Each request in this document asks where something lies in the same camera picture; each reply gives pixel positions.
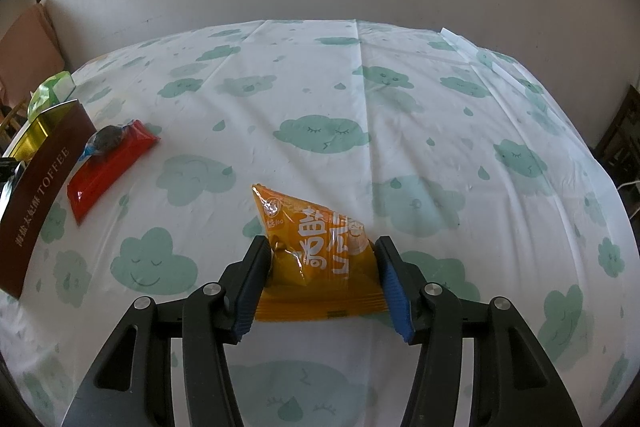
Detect red snack packet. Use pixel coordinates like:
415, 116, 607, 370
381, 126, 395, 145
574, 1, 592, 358
66, 119, 162, 226

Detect orange snack packet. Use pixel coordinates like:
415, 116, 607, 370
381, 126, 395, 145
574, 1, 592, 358
251, 183, 390, 323

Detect yellow wooden chair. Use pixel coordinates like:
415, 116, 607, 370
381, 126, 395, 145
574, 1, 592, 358
0, 99, 28, 142

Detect gold and red tin box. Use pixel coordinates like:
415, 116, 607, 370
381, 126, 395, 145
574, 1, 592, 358
0, 99, 98, 299

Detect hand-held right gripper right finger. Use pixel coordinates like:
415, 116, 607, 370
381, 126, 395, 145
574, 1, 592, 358
374, 235, 583, 427

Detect green tissue pack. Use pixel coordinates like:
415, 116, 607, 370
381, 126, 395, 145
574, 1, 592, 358
26, 71, 76, 122

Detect cloud print tablecloth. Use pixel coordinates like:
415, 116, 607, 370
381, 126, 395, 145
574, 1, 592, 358
0, 18, 640, 427

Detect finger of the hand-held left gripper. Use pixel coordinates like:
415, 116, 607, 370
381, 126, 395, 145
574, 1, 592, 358
0, 158, 23, 220

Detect dark wooden furniture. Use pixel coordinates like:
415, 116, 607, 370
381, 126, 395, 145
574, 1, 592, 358
592, 84, 640, 172

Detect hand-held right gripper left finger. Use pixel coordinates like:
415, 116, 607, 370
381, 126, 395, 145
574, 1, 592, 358
62, 234, 273, 427

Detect clear blue cookie packet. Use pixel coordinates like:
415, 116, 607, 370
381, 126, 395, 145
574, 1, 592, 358
80, 121, 136, 160

